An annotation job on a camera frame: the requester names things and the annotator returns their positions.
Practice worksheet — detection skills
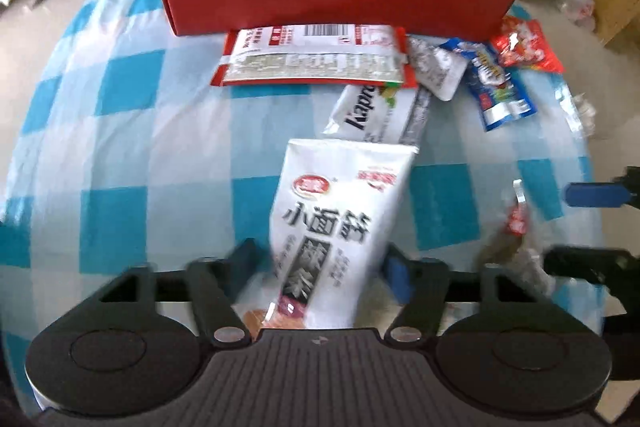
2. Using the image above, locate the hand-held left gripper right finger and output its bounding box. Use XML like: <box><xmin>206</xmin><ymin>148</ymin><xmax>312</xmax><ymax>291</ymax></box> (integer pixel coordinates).
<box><xmin>380</xmin><ymin>243</ymin><xmax>546</xmax><ymax>350</ymax></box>

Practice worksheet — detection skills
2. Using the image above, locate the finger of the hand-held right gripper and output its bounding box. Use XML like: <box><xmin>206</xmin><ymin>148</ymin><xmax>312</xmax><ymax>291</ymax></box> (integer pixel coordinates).
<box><xmin>542</xmin><ymin>245</ymin><xmax>640</xmax><ymax>303</ymax></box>
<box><xmin>562</xmin><ymin>167</ymin><xmax>640</xmax><ymax>210</ymax></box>

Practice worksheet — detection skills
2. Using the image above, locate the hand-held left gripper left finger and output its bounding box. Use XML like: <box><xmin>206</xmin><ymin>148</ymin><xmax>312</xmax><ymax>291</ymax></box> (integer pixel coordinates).
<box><xmin>97</xmin><ymin>238</ymin><xmax>273</xmax><ymax>349</ymax></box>

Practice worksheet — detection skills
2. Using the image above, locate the small clear red-label snack packet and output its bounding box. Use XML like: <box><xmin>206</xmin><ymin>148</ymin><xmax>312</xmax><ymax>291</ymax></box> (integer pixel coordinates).
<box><xmin>472</xmin><ymin>179</ymin><xmax>556</xmax><ymax>298</ymax></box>

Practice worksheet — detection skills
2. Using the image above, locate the white snack packet black lettering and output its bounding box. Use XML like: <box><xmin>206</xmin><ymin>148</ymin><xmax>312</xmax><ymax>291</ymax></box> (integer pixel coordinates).
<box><xmin>241</xmin><ymin>138</ymin><xmax>419</xmax><ymax>339</ymax></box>

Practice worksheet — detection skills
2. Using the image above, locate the silver snack packet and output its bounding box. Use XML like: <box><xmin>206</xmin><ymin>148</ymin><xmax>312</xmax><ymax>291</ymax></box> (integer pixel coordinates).
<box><xmin>407</xmin><ymin>36</ymin><xmax>468</xmax><ymax>102</ymax></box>

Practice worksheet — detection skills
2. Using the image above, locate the large red white snack packet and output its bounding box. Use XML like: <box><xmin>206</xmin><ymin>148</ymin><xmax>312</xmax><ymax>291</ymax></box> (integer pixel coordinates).
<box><xmin>210</xmin><ymin>24</ymin><xmax>420</xmax><ymax>88</ymax></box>

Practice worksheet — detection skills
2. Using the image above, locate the clear plastic wrapper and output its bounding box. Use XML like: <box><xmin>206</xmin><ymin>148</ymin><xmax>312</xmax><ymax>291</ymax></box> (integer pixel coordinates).
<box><xmin>555</xmin><ymin>82</ymin><xmax>598</xmax><ymax>140</ymax></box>

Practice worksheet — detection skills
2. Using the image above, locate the blue snack packet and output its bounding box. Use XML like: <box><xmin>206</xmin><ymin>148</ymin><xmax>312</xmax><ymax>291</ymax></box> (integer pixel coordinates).
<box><xmin>440</xmin><ymin>38</ymin><xmax>538</xmax><ymax>132</ymax></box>

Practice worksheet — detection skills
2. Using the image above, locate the white long snack packet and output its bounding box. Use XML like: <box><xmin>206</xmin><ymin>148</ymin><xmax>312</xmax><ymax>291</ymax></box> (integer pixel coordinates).
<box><xmin>322</xmin><ymin>84</ymin><xmax>433</xmax><ymax>145</ymax></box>

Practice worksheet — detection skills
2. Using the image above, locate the blue white checked cloth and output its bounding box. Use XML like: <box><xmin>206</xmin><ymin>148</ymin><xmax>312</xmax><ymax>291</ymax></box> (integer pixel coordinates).
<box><xmin>0</xmin><ymin>0</ymin><xmax>608</xmax><ymax>413</ymax></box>

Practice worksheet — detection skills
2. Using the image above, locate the clear plastic bag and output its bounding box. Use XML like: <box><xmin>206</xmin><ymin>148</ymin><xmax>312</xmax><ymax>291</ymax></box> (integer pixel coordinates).
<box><xmin>552</xmin><ymin>0</ymin><xmax>598</xmax><ymax>30</ymax></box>

